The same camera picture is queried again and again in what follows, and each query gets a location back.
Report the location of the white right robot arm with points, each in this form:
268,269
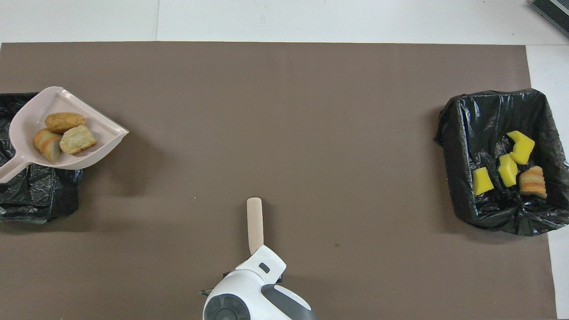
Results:
249,293

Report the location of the beige brush black bristles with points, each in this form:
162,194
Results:
255,222

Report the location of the pale greenish foam chunk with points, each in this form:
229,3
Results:
78,139

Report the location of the yellow sponge piece green-backed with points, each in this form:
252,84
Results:
508,170

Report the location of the black bag lined bin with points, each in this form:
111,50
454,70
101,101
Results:
480,209
44,195

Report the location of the notched yellow sponge piece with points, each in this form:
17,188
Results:
521,146

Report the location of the dark grey ribbed object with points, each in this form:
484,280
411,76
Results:
553,12

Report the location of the beige orange striped foam chunk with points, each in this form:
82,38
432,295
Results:
533,182

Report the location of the beige plastic dustpan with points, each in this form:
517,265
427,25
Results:
102,133

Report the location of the pale yellow foam chunk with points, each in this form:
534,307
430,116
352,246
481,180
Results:
46,144

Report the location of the orange-brown oval foam piece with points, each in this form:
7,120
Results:
65,122

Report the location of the brown table mat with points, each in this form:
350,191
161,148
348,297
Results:
355,266

